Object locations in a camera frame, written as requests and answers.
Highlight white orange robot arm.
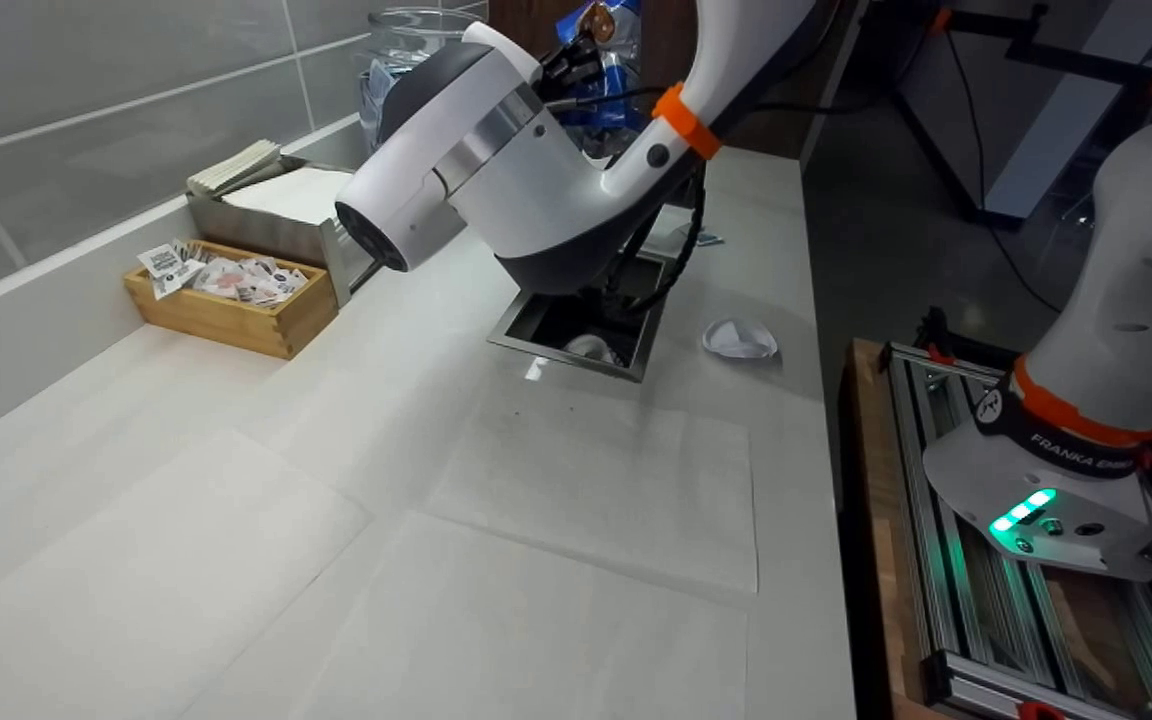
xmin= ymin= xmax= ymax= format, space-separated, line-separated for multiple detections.
xmin=338 ymin=0 xmax=1152 ymax=585

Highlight blue snack packet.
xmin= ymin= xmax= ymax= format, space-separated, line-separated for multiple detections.
xmin=553 ymin=0 xmax=642 ymax=133

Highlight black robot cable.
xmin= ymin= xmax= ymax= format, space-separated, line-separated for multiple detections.
xmin=590 ymin=157 xmax=711 ymax=323

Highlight wooden tray of sachets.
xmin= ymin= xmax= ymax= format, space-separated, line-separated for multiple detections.
xmin=124 ymin=241 xmax=339 ymax=354

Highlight glass jar of sachets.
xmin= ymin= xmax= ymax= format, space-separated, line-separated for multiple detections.
xmin=356 ymin=0 xmax=488 ymax=134

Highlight near steel garbage chute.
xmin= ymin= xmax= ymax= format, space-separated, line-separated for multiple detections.
xmin=491 ymin=259 xmax=673 ymax=385

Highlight aluminium frame robot mount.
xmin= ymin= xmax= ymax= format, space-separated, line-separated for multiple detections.
xmin=840 ymin=340 xmax=1152 ymax=720

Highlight white plastic lid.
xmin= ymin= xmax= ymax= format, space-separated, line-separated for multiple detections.
xmin=706 ymin=318 xmax=781 ymax=365

